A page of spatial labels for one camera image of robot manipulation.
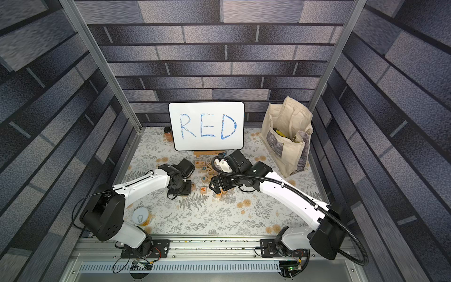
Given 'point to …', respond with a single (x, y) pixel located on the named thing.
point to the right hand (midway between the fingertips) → (217, 182)
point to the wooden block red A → (203, 190)
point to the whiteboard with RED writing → (207, 126)
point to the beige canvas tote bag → (285, 136)
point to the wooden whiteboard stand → (198, 153)
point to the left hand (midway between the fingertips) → (188, 191)
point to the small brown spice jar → (167, 136)
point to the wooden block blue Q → (204, 169)
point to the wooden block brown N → (209, 164)
